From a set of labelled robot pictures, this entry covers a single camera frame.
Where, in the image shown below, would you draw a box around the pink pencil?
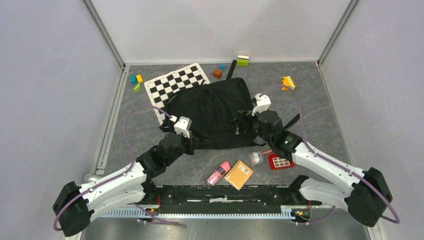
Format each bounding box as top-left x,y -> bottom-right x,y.
262,150 -> 273,155

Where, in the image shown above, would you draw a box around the orange spiral notepad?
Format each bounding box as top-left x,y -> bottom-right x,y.
224,160 -> 253,190

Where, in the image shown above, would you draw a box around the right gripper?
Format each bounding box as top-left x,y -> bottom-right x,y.
231,109 -> 273,146

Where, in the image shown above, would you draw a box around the teal wooden block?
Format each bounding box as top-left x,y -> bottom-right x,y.
130,74 -> 137,85

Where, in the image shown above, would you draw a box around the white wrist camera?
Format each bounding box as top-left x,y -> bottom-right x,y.
251,93 -> 272,116
170,115 -> 192,139

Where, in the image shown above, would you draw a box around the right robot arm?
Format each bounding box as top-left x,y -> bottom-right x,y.
231,110 -> 393,227

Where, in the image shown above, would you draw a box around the black white chessboard mat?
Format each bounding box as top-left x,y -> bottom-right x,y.
144,63 -> 210,110

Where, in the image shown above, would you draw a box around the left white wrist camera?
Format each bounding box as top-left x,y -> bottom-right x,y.
170,115 -> 192,139

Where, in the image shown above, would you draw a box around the orange green sticky notes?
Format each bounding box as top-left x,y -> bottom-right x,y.
281,76 -> 297,91

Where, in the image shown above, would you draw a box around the black backpack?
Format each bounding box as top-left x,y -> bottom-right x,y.
165,60 -> 303,151

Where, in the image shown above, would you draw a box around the red calculator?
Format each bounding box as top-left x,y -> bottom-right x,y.
267,154 -> 296,171

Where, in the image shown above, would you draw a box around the green half-round block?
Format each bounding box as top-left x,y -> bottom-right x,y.
133,83 -> 142,93

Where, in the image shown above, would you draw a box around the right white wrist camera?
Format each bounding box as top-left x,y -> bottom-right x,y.
251,93 -> 272,116

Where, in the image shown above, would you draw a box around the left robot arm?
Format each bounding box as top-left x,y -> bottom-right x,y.
52,133 -> 198,237

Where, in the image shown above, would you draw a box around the yellow wooden block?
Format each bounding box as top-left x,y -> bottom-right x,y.
135,74 -> 143,84

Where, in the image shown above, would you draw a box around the green white lego brick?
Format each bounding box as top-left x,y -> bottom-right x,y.
236,55 -> 250,67

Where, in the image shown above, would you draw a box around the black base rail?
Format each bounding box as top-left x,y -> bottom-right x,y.
99,175 -> 332,221

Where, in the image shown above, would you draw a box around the orange brown cube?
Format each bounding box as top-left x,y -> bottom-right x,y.
212,69 -> 223,79

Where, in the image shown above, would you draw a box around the clear plastic box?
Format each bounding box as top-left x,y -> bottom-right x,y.
248,151 -> 264,166

